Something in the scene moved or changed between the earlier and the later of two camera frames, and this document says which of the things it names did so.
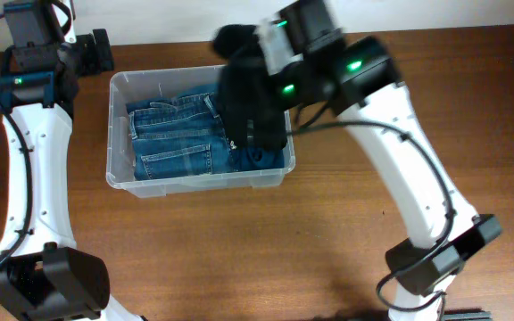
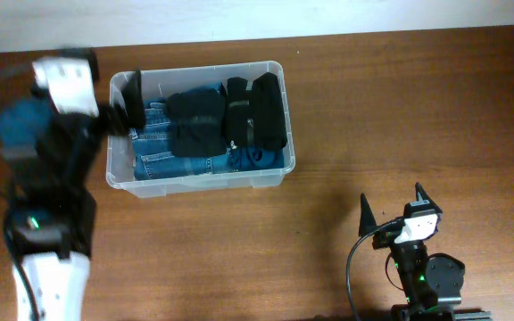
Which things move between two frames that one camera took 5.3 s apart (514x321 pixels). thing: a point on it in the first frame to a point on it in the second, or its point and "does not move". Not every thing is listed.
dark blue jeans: (179, 135) does not move
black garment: (242, 49) to (197, 122)
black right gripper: (284, 99) to (381, 238)
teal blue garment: (245, 158) does not move
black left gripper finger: (105, 60) to (134, 100)
